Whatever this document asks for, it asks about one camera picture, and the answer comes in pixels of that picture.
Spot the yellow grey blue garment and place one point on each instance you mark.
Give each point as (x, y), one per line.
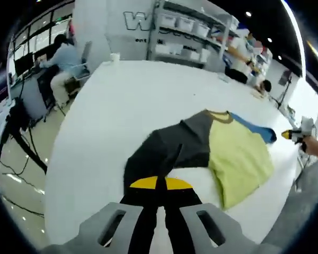
(236, 153)

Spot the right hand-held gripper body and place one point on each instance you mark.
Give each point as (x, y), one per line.
(306, 129)

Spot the white office chair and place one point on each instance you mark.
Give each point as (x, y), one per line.
(84, 61)

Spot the white crumpled paper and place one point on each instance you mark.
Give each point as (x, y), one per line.
(222, 78)

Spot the row of white storage boxes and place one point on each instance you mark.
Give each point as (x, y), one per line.
(185, 23)

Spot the black tripod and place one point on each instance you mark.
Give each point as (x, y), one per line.
(16, 119)

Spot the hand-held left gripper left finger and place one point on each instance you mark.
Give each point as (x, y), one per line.
(143, 206)

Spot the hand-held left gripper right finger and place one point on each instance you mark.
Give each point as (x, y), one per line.
(180, 206)

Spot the white paper cup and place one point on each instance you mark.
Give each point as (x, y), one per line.
(114, 58)

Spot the grey metal shelf rack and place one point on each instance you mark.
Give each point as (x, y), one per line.
(217, 39)

